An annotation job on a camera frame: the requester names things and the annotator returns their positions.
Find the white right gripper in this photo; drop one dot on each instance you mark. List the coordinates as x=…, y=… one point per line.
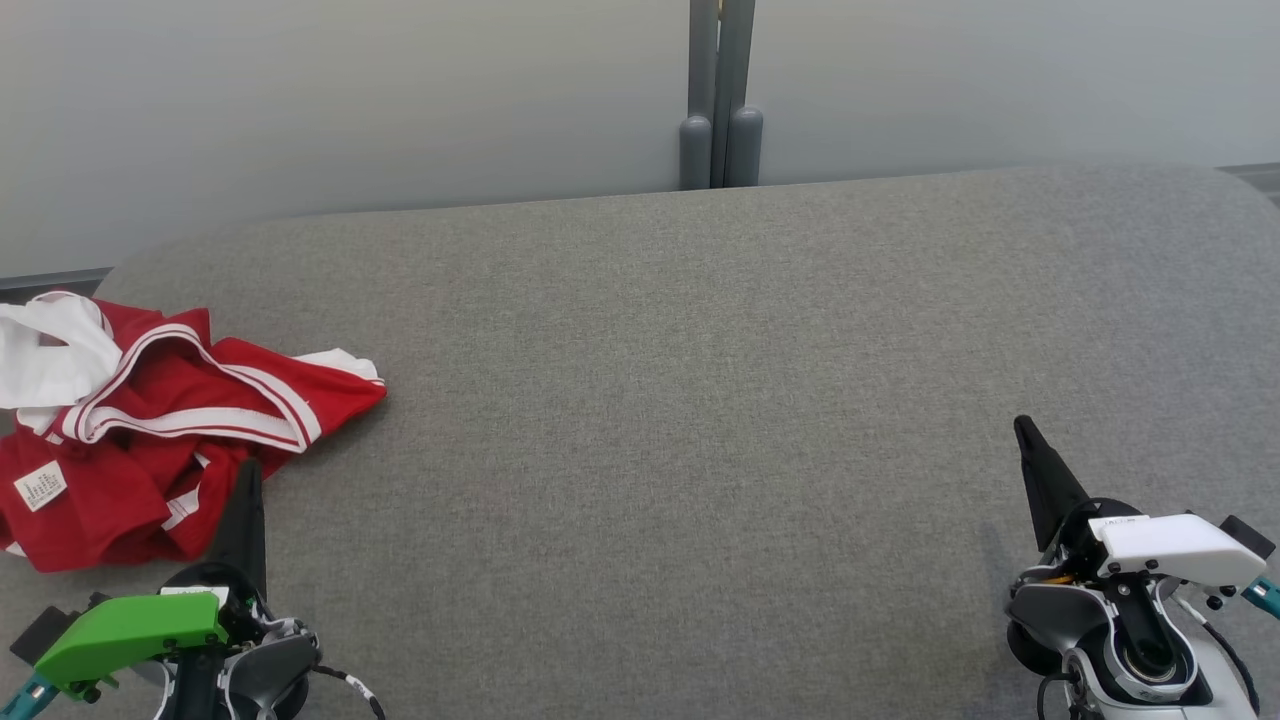
x=1180, y=550

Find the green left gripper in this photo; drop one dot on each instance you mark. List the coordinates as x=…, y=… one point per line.
x=130, y=630

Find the red shorts with white stripes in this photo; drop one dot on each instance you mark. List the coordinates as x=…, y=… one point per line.
x=185, y=510

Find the red Bulls 23 jersey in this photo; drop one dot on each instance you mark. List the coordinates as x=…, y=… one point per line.
x=150, y=390

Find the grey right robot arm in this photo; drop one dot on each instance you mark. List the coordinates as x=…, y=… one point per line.
x=1045, y=605

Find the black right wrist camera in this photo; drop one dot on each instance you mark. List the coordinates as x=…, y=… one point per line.
x=1248, y=538

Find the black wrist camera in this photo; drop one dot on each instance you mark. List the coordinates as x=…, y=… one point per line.
x=1248, y=538
x=45, y=630

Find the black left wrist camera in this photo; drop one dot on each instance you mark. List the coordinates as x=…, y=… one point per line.
x=45, y=630

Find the grey partition post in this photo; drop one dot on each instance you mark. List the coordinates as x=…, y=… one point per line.
x=697, y=150
x=742, y=140

